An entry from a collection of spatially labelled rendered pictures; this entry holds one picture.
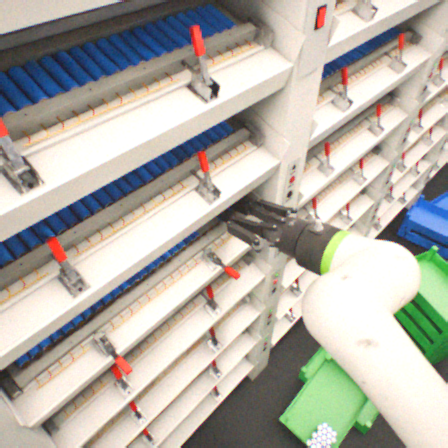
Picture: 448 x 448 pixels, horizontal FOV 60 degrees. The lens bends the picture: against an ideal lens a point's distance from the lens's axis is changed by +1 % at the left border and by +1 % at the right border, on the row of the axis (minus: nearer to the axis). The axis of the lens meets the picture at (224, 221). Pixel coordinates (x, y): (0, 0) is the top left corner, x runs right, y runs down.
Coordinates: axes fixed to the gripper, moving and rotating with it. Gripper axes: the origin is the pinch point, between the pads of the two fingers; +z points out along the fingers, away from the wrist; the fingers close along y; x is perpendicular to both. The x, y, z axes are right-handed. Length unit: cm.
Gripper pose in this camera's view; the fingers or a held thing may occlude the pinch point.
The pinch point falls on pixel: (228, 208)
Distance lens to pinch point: 83.8
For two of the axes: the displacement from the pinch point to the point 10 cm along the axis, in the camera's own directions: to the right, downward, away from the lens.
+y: -6.9, 5.2, -5.0
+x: 1.6, 7.9, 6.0
